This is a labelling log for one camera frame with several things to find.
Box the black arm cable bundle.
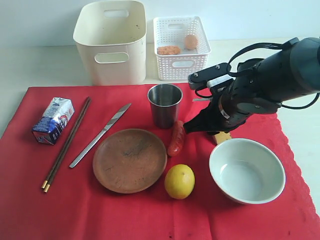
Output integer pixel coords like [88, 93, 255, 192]
[193, 37, 320, 110]

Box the dark wooden chopstick lower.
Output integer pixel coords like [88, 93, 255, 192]
[43, 98, 92, 193]

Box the yellow cheese wedge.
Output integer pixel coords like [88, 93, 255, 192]
[209, 132, 232, 145]

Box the orange fried chicken piece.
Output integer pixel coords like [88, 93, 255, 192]
[157, 45, 181, 56]

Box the brown egg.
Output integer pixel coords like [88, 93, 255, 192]
[184, 34, 198, 50]

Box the brown wooden plate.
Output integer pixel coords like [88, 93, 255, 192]
[92, 128, 168, 194]

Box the red table cloth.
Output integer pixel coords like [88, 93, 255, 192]
[0, 85, 320, 240]

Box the silver table knife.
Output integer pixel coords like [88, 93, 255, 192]
[69, 103, 132, 169]

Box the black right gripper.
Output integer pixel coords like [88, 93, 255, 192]
[183, 59, 283, 136]

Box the stainless steel cup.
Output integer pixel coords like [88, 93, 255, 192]
[147, 83, 183, 129]

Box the blue white milk carton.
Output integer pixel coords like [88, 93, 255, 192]
[32, 97, 75, 145]

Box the dark wooden chopstick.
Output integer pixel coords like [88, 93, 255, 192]
[43, 98, 92, 193]
[41, 96, 92, 193]

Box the red sausage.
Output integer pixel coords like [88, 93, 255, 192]
[167, 120, 186, 157]

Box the cream plastic bin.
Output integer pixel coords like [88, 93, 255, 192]
[73, 0, 147, 86]

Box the white perforated plastic basket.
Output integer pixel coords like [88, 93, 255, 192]
[153, 16, 211, 81]

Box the yellow lemon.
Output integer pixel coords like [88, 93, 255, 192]
[164, 164, 195, 200]

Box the dark wooden chopstick upper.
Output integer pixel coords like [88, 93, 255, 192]
[41, 96, 92, 193]

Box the white ceramic bowl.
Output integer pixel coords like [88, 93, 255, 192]
[208, 138, 286, 205]

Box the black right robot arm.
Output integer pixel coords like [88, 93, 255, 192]
[201, 37, 320, 134]

